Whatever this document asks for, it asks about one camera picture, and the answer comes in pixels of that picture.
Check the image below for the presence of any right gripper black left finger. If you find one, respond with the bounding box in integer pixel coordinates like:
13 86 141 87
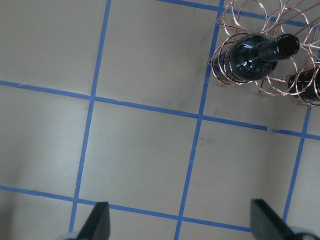
76 202 111 240

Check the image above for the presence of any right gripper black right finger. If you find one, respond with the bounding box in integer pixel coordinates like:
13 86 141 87
250 199 296 240

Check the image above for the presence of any dark wine bottle right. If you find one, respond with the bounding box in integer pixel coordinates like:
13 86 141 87
288 66 320 102

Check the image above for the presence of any dark wine bottle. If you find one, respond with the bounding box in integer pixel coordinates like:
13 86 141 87
213 34 300 83
288 66 320 102

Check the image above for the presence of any dark wine bottle left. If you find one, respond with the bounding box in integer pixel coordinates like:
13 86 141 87
213 34 300 83

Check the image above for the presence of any copper wire bottle basket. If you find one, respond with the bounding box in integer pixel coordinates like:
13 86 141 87
207 0 320 107

